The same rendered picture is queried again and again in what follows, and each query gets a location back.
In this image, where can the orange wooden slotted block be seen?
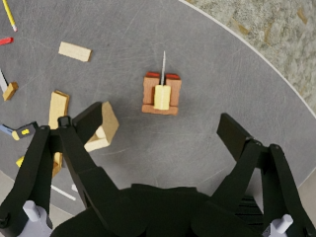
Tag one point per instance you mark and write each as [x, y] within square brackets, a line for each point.
[151, 79]

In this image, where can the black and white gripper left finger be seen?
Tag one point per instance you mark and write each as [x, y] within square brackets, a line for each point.
[25, 210]

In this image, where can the tan wooden block with slot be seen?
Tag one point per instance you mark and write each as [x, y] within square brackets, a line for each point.
[104, 135]

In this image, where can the small pale wooden block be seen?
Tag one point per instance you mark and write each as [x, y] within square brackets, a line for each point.
[76, 51]

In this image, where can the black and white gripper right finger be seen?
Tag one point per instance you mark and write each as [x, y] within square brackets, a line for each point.
[284, 215]

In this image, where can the try square with wooden stock and grey blade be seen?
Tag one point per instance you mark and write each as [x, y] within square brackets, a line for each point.
[8, 90]

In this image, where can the yellow square block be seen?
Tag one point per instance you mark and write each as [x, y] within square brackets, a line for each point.
[20, 161]

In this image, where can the red flat bar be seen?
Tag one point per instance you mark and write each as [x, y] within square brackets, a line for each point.
[6, 40]

